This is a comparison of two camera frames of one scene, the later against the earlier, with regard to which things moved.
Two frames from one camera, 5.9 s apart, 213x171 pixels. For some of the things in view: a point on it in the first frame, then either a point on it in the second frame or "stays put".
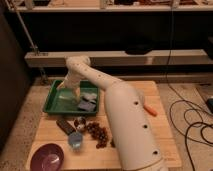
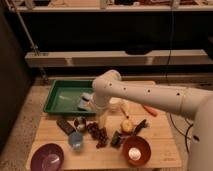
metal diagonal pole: (33, 46) stays put
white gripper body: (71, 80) to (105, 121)
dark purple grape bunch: (99, 133) stays put
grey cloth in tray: (87, 101) stays put
